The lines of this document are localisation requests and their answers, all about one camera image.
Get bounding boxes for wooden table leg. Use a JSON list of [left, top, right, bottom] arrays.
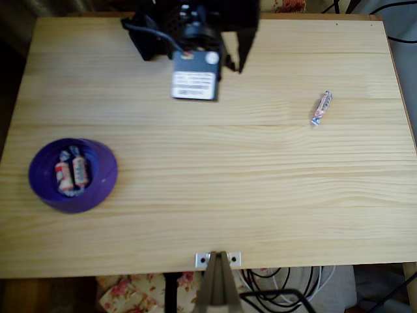
[[401, 262, 417, 313]]

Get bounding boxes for white cable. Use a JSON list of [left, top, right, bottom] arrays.
[[239, 265, 336, 303]]

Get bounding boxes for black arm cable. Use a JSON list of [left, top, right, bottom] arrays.
[[124, 21, 185, 55]]

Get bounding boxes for black pole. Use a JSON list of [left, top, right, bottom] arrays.
[[164, 273, 180, 313]]

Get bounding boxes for floral cushion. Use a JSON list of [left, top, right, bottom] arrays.
[[272, 0, 308, 14]]

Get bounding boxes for floral cloth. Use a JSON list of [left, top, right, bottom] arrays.
[[96, 272, 205, 313]]

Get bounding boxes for white metal bracket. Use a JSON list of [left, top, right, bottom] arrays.
[[195, 251, 242, 269]]

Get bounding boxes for white red blue candy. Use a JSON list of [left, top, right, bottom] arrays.
[[69, 146, 91, 192], [309, 91, 334, 127], [54, 150, 74, 196]]

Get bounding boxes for purple bowl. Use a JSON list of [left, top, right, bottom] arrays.
[[28, 138, 119, 215]]

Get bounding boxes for grey camera stand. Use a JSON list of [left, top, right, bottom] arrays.
[[195, 250, 244, 313]]

